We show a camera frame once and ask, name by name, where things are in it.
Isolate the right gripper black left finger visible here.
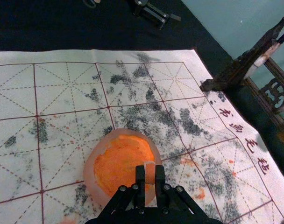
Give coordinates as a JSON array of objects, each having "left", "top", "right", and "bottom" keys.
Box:
[{"left": 99, "top": 165, "right": 147, "bottom": 217}]

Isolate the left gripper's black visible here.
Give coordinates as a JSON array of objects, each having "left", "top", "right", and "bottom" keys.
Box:
[{"left": 127, "top": 0, "right": 181, "bottom": 30}]

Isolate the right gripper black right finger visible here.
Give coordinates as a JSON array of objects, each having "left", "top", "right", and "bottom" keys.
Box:
[{"left": 155, "top": 164, "right": 204, "bottom": 215}]

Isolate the pale translucent seal stamp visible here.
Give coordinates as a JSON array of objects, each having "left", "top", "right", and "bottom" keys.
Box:
[{"left": 143, "top": 161, "right": 157, "bottom": 208}]

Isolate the round dish of orange paste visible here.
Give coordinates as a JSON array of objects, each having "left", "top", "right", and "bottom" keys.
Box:
[{"left": 83, "top": 128, "right": 163, "bottom": 208}]

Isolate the dark carved wooden brush rack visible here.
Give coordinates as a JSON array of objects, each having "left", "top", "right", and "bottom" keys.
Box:
[{"left": 199, "top": 10, "right": 284, "bottom": 131}]

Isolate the white felt mat, red grid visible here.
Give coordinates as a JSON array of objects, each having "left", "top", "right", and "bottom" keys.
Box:
[{"left": 0, "top": 48, "right": 284, "bottom": 224}]

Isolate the white-handled writing brush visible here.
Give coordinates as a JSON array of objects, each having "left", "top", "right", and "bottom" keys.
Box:
[{"left": 253, "top": 29, "right": 284, "bottom": 69}]

